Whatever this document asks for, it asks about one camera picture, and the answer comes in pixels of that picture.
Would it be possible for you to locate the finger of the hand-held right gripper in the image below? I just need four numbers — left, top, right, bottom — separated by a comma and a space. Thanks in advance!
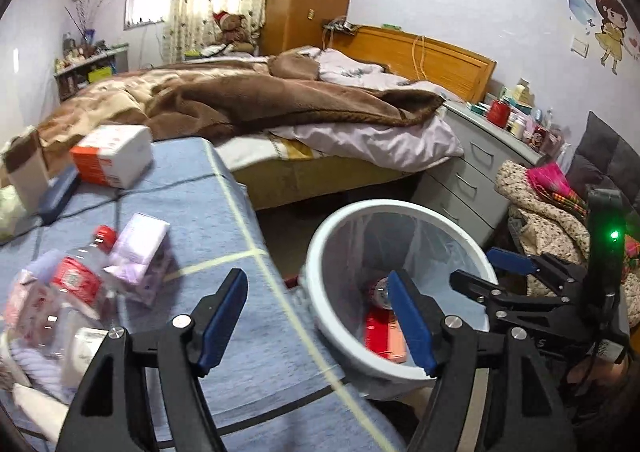
486, 247, 588, 294
449, 270, 571, 320

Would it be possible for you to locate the window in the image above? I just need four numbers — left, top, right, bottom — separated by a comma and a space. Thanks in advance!
123, 0, 172, 29

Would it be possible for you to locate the red flat packet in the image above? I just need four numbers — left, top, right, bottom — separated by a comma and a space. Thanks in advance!
364, 309, 408, 364

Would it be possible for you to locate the orange white tissue box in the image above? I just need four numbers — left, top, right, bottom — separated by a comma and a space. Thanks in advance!
69, 125, 154, 190

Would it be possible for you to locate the dried branch decoration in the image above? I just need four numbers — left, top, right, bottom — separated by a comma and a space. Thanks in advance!
64, 0, 110, 49

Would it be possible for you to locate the blue checked tablecloth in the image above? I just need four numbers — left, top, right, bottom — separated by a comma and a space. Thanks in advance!
0, 137, 407, 452

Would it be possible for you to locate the dark grey cushion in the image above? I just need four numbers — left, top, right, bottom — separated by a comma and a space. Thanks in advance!
566, 110, 640, 215

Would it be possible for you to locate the bed mattress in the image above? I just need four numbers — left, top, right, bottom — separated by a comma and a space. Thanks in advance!
214, 131, 427, 212

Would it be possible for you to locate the pink striped cloth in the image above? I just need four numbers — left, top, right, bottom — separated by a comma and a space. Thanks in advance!
525, 161, 590, 222

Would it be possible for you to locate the floral quilted cloth pile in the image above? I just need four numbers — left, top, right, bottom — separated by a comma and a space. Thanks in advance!
494, 159, 640, 329

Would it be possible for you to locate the clear plastic bottle red label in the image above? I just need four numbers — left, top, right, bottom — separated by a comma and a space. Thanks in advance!
20, 225, 120, 364

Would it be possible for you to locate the brown teddy bear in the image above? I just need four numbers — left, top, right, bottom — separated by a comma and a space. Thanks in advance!
212, 10, 257, 54

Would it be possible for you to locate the grey drawer nightstand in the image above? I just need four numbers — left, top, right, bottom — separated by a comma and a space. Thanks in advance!
411, 99, 572, 249

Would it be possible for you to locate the red drink can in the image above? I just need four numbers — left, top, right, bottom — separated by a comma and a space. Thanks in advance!
367, 279, 397, 311

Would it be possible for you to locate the pale pink duvet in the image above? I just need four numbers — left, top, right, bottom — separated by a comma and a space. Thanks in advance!
267, 46, 467, 174

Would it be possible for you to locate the pink printed packet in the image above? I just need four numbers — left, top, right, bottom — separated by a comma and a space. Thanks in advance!
2, 269, 57, 349

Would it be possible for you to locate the person's right forearm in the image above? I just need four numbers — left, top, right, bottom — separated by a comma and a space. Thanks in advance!
560, 352, 640, 438

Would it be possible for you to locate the brown fleece blanket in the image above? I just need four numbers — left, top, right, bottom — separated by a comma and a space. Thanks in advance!
36, 51, 447, 144

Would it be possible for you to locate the purple tissue packet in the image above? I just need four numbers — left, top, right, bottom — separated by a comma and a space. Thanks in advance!
102, 213, 177, 309

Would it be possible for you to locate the white round waste bin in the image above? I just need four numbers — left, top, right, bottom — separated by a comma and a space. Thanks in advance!
304, 199, 500, 380

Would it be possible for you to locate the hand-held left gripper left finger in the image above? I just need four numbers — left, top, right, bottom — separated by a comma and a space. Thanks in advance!
55, 268, 249, 452

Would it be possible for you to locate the red mug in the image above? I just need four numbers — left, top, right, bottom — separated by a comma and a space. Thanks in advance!
485, 98, 512, 129

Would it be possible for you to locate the cartoon girl wall sticker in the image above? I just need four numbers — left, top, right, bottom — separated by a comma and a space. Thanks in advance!
566, 0, 640, 77

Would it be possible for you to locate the clear plastic bin liner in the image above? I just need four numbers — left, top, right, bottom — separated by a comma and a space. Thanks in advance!
296, 209, 483, 400

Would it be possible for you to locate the wooden bed headboard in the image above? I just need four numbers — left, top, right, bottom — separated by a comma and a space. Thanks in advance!
331, 24, 498, 104

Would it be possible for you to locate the cluttered shelf unit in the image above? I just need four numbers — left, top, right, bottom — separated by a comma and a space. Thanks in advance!
53, 41, 132, 102

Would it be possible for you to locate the brown white lidded container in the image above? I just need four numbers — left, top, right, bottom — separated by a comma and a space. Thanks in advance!
2, 126, 52, 216

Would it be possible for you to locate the dark blue glasses case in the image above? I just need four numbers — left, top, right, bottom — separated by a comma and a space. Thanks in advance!
37, 166, 82, 226

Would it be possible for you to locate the pale green tissue pack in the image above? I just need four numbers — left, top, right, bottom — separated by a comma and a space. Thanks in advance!
0, 185, 27, 244

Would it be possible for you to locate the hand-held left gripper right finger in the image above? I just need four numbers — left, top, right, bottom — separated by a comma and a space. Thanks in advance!
387, 269, 573, 452

